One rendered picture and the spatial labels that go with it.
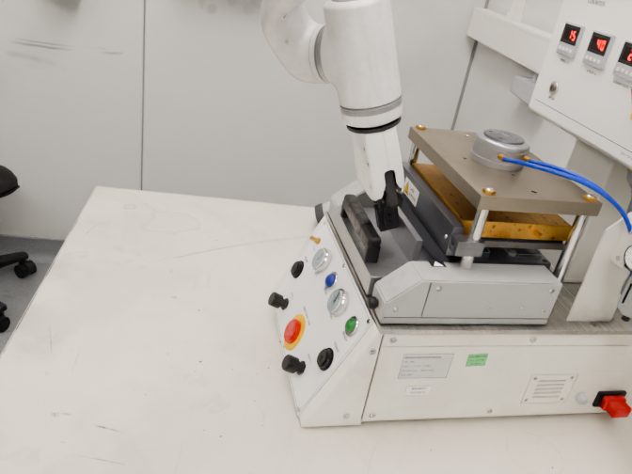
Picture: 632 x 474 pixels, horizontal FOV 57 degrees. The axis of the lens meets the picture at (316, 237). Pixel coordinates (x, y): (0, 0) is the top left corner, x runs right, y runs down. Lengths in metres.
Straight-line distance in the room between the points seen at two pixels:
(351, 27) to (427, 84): 1.62
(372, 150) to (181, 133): 1.60
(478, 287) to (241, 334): 0.42
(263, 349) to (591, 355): 0.50
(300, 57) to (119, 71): 1.54
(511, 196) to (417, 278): 0.16
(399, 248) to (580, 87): 0.37
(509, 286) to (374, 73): 0.33
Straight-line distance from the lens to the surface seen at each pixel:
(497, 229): 0.84
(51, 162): 2.46
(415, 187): 0.91
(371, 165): 0.79
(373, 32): 0.74
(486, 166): 0.87
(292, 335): 0.95
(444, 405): 0.91
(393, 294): 0.76
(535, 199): 0.80
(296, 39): 0.79
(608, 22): 0.98
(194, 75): 2.25
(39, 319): 1.05
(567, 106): 1.01
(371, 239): 0.81
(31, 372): 0.95
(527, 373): 0.93
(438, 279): 0.77
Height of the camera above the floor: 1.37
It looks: 28 degrees down
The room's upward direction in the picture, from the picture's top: 10 degrees clockwise
